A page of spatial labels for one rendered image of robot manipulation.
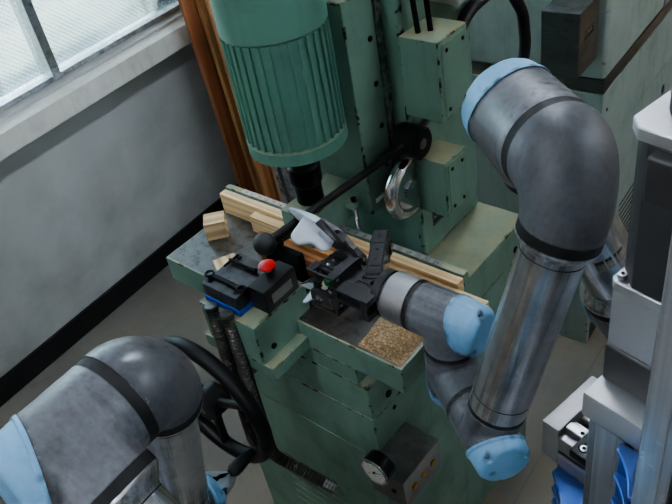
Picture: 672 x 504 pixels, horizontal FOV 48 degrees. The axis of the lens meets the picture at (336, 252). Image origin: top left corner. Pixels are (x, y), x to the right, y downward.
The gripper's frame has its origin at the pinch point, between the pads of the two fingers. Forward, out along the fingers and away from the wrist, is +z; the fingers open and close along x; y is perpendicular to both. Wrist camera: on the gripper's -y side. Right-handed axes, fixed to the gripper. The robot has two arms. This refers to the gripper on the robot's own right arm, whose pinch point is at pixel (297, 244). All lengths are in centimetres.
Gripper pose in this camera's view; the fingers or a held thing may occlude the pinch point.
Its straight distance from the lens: 122.7
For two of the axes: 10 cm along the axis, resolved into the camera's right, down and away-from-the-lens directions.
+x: 1.1, 8.0, 6.0
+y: -6.3, 5.2, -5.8
